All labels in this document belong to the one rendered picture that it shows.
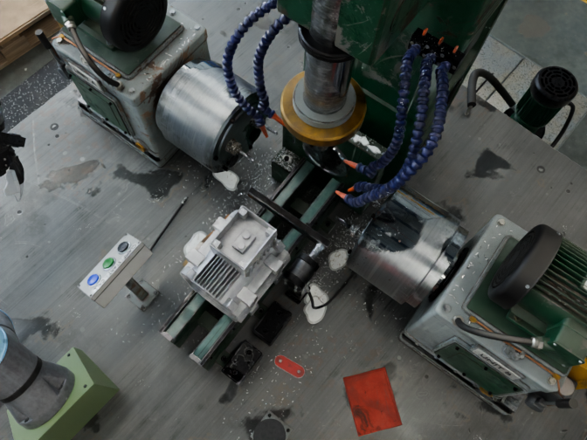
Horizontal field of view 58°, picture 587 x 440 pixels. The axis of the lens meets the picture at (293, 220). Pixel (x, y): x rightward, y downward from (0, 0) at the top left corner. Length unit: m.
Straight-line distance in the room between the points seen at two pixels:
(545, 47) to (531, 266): 2.34
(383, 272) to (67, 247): 0.92
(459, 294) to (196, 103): 0.76
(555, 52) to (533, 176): 1.55
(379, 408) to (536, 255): 0.64
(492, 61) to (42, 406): 2.10
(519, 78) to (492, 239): 1.35
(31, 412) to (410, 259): 0.90
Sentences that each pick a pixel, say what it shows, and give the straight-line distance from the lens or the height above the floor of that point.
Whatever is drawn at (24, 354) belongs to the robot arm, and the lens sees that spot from 1.33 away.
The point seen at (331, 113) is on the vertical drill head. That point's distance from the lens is 1.07.
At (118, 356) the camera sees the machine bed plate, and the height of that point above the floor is 0.80.
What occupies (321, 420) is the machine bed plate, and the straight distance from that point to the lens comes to 1.46.
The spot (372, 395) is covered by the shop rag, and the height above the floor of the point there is 0.81.
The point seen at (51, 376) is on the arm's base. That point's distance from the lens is 1.36.
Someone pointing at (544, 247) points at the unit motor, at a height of 1.37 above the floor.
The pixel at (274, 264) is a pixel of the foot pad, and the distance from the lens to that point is 1.23.
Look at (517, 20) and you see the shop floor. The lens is 3.34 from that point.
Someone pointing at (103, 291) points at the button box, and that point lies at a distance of 1.28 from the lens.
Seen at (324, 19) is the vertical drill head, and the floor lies 1.61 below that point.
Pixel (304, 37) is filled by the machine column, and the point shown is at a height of 1.56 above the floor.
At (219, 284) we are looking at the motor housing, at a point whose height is 1.11.
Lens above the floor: 2.26
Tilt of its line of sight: 69 degrees down
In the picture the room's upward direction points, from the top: 5 degrees clockwise
